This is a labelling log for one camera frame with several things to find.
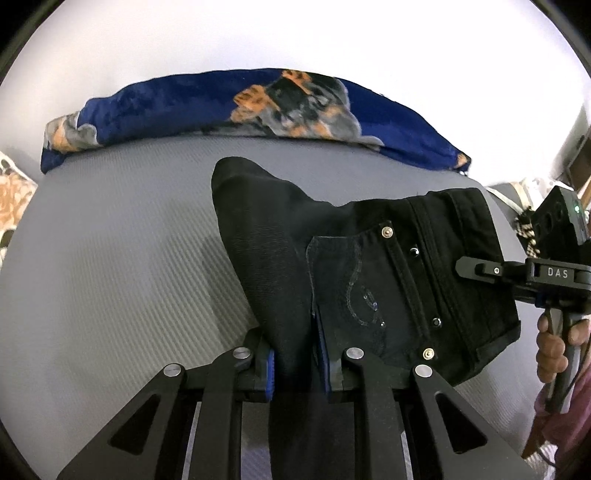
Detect person's right hand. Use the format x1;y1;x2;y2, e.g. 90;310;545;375
536;316;591;385

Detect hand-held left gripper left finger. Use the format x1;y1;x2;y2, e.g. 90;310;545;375
55;330;276;480

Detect black pants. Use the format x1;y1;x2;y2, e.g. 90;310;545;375
211;157;522;480

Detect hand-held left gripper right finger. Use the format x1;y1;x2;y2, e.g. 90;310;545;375
315;313;541;480

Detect pink garment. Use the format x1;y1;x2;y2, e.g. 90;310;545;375
522;369;591;462

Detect orange patterned cloth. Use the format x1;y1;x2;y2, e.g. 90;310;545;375
0;150;38;259

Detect grey mattress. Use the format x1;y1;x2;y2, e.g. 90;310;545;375
0;134;555;480

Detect checkered cloth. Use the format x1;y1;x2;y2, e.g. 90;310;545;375
501;178;550;260

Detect brown wooden frame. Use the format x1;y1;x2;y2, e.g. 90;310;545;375
564;138;591;215

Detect blue floral blanket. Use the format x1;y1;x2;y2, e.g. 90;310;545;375
41;68;472;175

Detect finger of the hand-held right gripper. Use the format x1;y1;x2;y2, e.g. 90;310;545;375
455;257;530;283

